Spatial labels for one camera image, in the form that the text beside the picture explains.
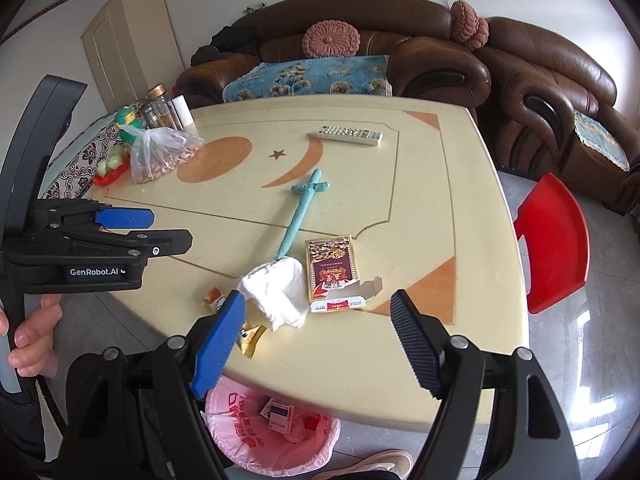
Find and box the dark red cigarette pack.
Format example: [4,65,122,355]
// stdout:
[305,234,383,314]

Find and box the person's left hand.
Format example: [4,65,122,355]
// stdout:
[0,294,64,377]

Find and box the pink knitted cushion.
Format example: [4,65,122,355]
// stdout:
[467,17,490,52]
[450,0,481,43]

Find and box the cream wardrobe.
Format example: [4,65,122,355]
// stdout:
[81,0,186,111]

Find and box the red plastic chair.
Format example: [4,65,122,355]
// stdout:
[513,172,591,315]

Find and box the brown leather sofa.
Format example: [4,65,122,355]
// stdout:
[175,0,492,111]

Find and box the green plastic toy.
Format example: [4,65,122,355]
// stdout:
[114,106,146,133]

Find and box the white remote control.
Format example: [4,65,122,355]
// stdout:
[307,125,384,147]

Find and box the teal lace seat cover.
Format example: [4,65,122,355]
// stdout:
[572,110,632,173]

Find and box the teal toy sword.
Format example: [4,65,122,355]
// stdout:
[277,169,332,261]

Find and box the pink round crochet cushion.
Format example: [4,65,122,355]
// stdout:
[302,21,362,58]

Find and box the clear bag of peanuts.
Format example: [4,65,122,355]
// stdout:
[119,125,205,184]

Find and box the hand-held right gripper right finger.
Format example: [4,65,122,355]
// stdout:
[390,289,564,480]

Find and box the dark clothing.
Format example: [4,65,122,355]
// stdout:
[191,25,261,66]

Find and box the white bottle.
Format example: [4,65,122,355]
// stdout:
[172,95,193,128]

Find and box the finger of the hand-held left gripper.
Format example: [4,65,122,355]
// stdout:
[60,229,193,263]
[60,201,156,231]

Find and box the glass jar with bronze lid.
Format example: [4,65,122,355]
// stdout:
[147,84,183,131]

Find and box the white tissue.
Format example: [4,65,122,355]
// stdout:
[237,258,310,332]

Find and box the person's left forearm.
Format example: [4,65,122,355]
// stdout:
[0,375,68,468]

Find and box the blue floral blanket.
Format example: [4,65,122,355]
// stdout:
[221,54,393,103]

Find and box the floral patterned cloth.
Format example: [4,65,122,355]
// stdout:
[37,112,131,201]

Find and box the bin with pink bag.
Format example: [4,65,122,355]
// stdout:
[204,375,342,478]

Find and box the beige shoe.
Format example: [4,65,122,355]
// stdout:
[310,449,415,480]

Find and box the red fruit tray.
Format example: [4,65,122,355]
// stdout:
[92,152,133,187]

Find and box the gold candy wrapper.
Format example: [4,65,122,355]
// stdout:
[239,324,268,359]

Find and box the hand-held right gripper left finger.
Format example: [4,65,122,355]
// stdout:
[62,290,247,480]

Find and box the brown leather armchair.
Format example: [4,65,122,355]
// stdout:
[475,16,640,216]

